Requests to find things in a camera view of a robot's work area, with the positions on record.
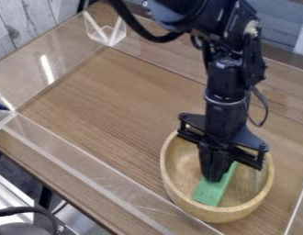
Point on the clear acrylic barrier wall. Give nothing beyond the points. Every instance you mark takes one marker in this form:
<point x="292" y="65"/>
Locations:
<point x="92" y="97"/>

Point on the brown wooden bowl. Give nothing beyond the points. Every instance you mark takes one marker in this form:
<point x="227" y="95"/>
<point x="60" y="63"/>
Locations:
<point x="241" y="196"/>

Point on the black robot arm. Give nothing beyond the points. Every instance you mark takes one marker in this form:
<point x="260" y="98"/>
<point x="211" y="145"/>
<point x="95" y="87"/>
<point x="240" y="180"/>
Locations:
<point x="225" y="30"/>

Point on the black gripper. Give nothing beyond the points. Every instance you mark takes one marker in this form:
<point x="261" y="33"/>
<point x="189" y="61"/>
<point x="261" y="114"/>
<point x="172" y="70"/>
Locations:
<point x="223" y="138"/>

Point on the green rectangular block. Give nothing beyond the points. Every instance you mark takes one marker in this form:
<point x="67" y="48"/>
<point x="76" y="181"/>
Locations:
<point x="208" y="193"/>

